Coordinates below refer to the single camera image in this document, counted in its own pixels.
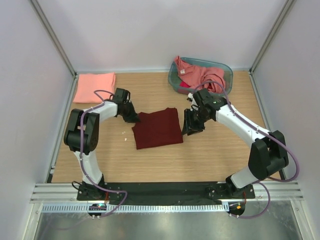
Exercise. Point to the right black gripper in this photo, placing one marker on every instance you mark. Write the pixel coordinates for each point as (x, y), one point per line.
(189, 127)

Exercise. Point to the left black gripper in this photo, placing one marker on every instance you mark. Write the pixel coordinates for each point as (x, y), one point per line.
(133, 117)

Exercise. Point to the dark red t shirt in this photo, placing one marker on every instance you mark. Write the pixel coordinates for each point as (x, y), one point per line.
(157, 129)

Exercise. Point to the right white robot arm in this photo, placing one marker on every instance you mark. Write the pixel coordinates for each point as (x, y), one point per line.
(267, 149)

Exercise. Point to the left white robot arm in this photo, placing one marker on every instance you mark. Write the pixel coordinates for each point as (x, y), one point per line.
(82, 137)

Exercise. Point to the bright red t shirt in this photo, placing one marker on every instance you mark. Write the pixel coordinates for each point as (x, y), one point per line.
(184, 85)

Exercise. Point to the teal plastic basket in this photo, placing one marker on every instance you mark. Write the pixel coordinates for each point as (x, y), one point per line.
(174, 80)

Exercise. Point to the crumpled pink t shirt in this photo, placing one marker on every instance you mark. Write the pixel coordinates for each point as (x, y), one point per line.
(211, 78)

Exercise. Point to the folded salmon pink t shirt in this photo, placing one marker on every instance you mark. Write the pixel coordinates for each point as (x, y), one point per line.
(90, 82)

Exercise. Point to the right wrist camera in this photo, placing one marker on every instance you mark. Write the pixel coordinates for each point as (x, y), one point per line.
(191, 99)

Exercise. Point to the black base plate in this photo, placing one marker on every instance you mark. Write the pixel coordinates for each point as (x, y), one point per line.
(164, 193)

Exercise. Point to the white slotted cable duct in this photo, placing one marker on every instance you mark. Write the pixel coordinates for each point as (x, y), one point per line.
(102, 208)

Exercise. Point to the aluminium front rail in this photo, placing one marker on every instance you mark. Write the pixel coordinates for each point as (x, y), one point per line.
(64, 192)

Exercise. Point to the left aluminium corner post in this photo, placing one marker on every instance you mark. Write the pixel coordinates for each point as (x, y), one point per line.
(52, 35)

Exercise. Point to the aluminium corner post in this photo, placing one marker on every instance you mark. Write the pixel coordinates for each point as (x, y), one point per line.
(52, 35)
(280, 19)

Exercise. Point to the right aluminium corner post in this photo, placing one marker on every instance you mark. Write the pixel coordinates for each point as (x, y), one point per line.
(280, 19)

